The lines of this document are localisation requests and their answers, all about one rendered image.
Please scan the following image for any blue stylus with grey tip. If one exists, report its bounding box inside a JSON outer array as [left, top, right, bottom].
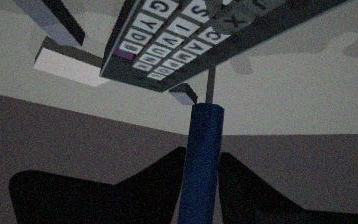
[[177, 61, 225, 224]]

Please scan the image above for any keyboard with white letter keys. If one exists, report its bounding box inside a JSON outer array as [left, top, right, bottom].
[[99, 0, 357, 94]]

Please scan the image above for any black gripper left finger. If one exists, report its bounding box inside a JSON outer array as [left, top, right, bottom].
[[8, 147, 186, 224]]

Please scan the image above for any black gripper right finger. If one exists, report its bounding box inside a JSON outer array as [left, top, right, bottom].
[[218, 152, 358, 224]]

